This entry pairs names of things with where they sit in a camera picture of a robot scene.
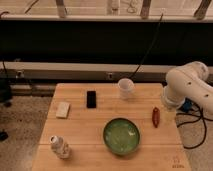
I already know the black floor cable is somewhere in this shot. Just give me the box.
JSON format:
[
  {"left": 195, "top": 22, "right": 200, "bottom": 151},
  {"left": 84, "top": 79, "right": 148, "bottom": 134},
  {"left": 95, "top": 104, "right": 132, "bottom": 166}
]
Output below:
[{"left": 175, "top": 101, "right": 213, "bottom": 150}]

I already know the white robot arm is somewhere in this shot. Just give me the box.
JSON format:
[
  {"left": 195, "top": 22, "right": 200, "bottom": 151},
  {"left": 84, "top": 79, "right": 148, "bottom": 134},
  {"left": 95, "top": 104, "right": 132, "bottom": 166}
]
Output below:
[{"left": 161, "top": 61, "right": 213, "bottom": 114}]

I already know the black power cable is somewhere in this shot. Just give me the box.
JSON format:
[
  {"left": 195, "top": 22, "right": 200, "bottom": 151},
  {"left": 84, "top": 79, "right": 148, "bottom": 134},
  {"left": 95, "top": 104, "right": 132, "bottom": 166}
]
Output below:
[{"left": 128, "top": 12, "right": 165, "bottom": 81}]

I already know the black chair base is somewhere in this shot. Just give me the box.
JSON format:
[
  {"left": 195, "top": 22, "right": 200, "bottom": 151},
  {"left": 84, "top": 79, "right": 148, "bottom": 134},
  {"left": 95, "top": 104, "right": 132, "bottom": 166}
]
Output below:
[{"left": 0, "top": 79, "right": 12, "bottom": 142}]

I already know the white rectangular block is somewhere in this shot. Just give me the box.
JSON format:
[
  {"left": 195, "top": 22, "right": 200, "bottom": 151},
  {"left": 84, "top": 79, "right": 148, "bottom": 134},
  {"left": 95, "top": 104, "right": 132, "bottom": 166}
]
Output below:
[{"left": 56, "top": 102, "right": 70, "bottom": 118}]

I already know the white plastic bottle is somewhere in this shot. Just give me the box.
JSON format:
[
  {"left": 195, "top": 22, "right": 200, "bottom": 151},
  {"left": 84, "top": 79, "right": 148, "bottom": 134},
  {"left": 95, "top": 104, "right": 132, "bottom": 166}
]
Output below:
[{"left": 50, "top": 135, "right": 70, "bottom": 159}]

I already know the green bowl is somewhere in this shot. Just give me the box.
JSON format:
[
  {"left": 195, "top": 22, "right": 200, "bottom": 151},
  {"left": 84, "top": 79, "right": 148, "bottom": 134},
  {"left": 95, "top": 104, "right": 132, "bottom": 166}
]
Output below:
[{"left": 103, "top": 118, "right": 141, "bottom": 156}]

